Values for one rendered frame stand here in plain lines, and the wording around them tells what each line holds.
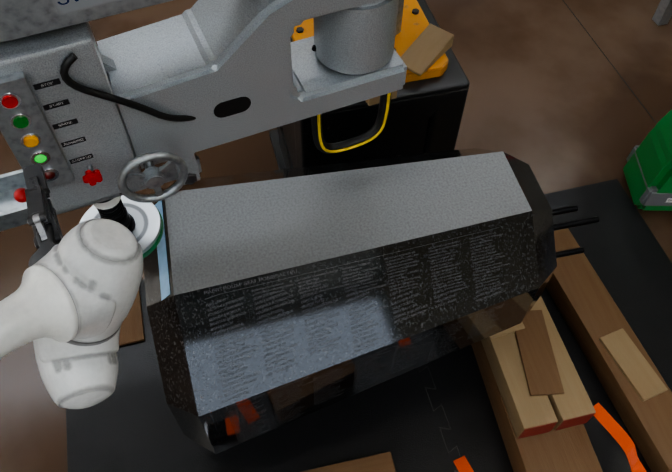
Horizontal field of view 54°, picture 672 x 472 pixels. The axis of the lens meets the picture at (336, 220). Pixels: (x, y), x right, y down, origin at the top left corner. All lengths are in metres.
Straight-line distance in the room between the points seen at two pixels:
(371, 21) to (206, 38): 0.35
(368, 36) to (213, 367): 0.92
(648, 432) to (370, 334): 1.09
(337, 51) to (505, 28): 2.37
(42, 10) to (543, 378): 1.79
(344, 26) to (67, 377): 0.91
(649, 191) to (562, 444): 1.18
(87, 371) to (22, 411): 1.71
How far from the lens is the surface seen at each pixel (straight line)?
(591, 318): 2.63
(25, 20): 1.24
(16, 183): 1.72
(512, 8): 3.98
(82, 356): 0.97
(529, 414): 2.27
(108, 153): 1.46
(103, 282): 0.84
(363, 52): 1.53
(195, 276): 1.76
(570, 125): 3.39
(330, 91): 1.56
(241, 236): 1.80
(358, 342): 1.83
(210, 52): 1.41
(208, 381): 1.81
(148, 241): 1.77
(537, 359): 2.34
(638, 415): 2.53
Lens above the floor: 2.31
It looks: 55 degrees down
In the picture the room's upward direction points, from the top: 1 degrees clockwise
